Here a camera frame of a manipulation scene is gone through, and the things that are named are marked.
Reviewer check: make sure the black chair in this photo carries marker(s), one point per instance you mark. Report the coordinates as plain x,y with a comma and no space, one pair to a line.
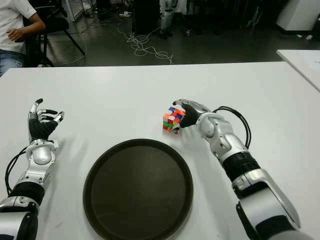
56,23

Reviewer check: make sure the white power strip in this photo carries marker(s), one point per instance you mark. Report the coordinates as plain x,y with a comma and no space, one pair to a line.
125,14

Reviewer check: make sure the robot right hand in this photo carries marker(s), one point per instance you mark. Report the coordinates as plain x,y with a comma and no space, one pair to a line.
191,115

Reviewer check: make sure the seated person white shirt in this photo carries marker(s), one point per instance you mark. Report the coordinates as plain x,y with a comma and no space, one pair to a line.
10,20

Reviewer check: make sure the white cabinet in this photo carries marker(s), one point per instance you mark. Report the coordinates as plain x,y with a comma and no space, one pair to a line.
297,15

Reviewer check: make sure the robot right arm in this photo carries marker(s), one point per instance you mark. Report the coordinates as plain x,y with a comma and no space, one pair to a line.
225,142

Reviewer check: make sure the folded metal stand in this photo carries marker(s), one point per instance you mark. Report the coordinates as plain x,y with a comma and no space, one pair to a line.
253,21

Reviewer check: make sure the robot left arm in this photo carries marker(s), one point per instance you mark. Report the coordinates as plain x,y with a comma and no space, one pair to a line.
41,155

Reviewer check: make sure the white paper scrap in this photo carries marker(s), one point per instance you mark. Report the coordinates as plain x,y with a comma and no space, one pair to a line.
309,37

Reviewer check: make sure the black cabinet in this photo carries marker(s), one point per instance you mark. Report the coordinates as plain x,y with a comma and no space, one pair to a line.
146,17

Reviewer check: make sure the dark brown round plate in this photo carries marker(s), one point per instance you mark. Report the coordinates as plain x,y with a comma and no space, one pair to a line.
140,192

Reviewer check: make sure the white panel board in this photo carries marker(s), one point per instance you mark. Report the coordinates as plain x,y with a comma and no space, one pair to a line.
75,10

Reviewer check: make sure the white side table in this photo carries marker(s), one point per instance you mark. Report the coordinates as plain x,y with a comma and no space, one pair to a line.
302,62

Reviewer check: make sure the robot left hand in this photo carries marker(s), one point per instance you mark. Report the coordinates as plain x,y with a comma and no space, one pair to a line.
40,128

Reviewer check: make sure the multicolour Rubik's cube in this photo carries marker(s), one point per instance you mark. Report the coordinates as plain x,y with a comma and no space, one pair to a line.
171,120

